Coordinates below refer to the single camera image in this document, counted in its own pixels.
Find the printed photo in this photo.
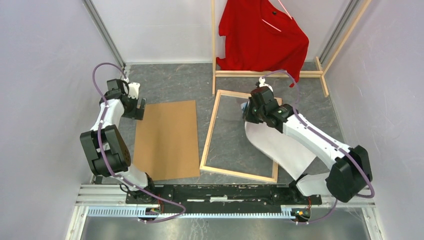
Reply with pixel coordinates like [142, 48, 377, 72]
[244, 121, 316, 180]

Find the wooden picture frame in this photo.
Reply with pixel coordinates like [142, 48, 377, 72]
[199, 89, 279, 184]

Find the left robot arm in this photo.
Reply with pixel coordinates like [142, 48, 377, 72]
[79, 78, 157, 204]

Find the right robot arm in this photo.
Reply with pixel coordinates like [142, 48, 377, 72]
[243, 86, 373, 204]

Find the brown cardboard backing board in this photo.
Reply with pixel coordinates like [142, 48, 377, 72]
[133, 100, 200, 181]

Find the wooden clothes rack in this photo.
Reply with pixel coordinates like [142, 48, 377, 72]
[210, 0, 372, 98]

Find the red t-shirt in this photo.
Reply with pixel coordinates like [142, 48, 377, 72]
[216, 0, 310, 82]

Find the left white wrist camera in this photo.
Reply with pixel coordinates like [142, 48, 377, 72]
[123, 78, 141, 100]

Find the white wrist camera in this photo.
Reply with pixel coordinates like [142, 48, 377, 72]
[123, 78, 141, 100]
[257, 76, 274, 92]

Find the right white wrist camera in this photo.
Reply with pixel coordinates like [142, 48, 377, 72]
[257, 76, 274, 92]

